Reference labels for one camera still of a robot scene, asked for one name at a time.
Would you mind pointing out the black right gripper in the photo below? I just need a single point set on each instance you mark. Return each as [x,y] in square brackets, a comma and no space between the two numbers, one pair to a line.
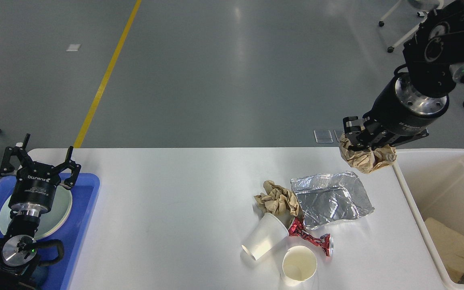
[399,115]

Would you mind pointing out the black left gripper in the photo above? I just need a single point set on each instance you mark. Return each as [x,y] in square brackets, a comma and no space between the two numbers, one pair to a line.
[34,193]

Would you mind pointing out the brown paper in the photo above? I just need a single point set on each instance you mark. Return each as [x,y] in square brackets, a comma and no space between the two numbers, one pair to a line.
[278,200]
[367,161]

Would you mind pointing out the light green plate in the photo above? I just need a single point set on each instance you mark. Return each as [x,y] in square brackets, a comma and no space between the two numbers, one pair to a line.
[51,221]

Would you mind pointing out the brown paper bag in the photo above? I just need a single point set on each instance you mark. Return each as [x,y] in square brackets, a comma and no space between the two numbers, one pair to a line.
[450,246]

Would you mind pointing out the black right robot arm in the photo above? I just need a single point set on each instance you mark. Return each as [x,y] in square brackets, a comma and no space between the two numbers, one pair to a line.
[434,55]

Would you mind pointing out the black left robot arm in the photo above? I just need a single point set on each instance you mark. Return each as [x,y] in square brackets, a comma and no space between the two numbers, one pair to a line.
[20,252]

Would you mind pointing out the floor outlet cover right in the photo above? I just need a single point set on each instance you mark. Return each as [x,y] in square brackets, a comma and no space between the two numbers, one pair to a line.
[339,134]

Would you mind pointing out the floor outlet cover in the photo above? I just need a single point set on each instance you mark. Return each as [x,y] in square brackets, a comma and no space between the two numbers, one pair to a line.
[339,134]
[323,137]

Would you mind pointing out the floor outlet cover left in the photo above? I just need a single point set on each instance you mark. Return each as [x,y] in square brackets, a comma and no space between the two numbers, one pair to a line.
[323,137]

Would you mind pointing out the silver foil bag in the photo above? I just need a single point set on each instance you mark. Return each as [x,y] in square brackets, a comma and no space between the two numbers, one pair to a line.
[331,198]

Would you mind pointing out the white plastic bin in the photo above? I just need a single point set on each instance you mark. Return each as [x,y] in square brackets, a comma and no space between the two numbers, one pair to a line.
[433,183]

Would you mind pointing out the blue plastic tray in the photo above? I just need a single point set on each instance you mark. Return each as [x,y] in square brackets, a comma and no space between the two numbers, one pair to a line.
[72,233]

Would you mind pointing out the red foil wrapper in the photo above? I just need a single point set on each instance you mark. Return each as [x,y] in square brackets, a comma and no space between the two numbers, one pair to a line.
[325,242]

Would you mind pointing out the white office chair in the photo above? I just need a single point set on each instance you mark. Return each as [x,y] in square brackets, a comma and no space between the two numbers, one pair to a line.
[407,14]

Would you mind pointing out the tipped white paper cup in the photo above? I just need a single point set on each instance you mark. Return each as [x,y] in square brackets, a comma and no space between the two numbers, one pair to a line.
[265,236]

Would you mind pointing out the upright white paper cup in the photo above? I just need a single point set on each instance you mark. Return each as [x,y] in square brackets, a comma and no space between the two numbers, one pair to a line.
[298,265]

